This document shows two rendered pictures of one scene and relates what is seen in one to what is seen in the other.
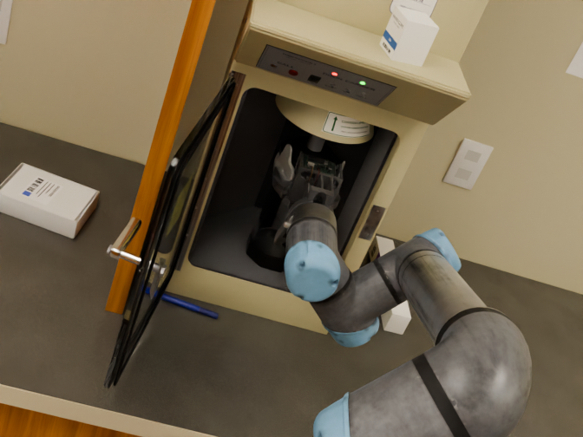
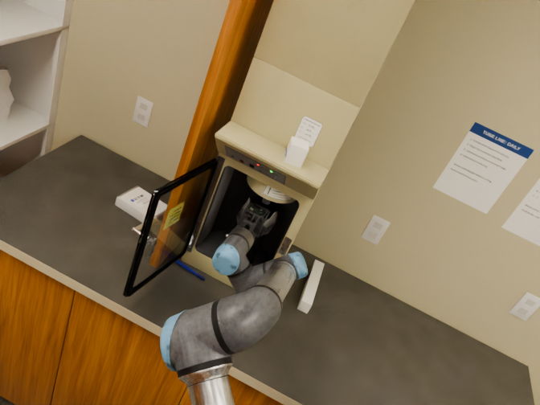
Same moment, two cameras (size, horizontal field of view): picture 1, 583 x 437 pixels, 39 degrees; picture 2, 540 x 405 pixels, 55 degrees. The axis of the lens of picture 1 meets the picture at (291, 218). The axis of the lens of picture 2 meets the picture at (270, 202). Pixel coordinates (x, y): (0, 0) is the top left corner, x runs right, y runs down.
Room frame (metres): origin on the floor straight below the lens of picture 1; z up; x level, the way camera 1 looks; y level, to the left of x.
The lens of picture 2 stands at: (-0.11, -0.42, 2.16)
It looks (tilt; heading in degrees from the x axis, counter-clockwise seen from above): 32 degrees down; 17
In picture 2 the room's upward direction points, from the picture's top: 24 degrees clockwise
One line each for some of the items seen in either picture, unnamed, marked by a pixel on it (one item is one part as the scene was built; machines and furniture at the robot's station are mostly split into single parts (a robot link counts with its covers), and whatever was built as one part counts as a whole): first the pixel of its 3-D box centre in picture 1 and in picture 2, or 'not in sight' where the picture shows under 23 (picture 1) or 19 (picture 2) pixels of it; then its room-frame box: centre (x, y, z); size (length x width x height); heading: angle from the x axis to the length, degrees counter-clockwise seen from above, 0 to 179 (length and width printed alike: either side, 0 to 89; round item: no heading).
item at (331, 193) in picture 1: (312, 196); (250, 225); (1.13, -0.02, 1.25); 0.12 x 0.08 x 0.09; 11
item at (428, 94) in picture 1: (349, 74); (267, 165); (1.12, 0.00, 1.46); 0.32 x 0.12 x 0.10; 101
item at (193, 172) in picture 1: (170, 230); (171, 227); (0.97, 0.16, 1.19); 0.30 x 0.01 x 0.40; 1
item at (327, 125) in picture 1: (330, 101); (275, 179); (1.28, 0.01, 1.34); 0.18 x 0.18 x 0.05
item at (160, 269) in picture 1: (154, 277); (150, 247); (0.87, 0.14, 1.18); 0.02 x 0.02 x 0.06; 1
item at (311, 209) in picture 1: (309, 228); (239, 239); (1.05, -0.03, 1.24); 0.08 x 0.05 x 0.08; 101
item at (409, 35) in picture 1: (409, 35); (296, 152); (1.13, -0.05, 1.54); 0.05 x 0.05 x 0.06; 27
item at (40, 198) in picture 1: (47, 199); (142, 205); (1.24, 0.44, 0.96); 0.16 x 0.12 x 0.04; 93
